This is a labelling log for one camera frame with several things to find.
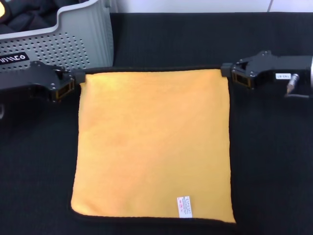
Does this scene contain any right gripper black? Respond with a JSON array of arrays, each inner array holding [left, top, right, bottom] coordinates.
[[221, 50, 313, 90]]

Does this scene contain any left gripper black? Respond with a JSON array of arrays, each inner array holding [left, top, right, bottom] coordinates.
[[0, 61, 86, 103]]

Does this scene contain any grey and yellow towel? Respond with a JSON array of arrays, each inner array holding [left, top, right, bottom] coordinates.
[[66, 65, 237, 227]]

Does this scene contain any grey perforated storage box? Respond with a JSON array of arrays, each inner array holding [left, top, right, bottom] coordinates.
[[0, 0, 115, 74]]

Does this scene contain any black cloth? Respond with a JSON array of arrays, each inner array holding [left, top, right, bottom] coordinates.
[[0, 0, 86, 35]]

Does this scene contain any right gripper cable with plug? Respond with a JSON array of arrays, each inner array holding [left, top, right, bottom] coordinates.
[[283, 72, 313, 100]]

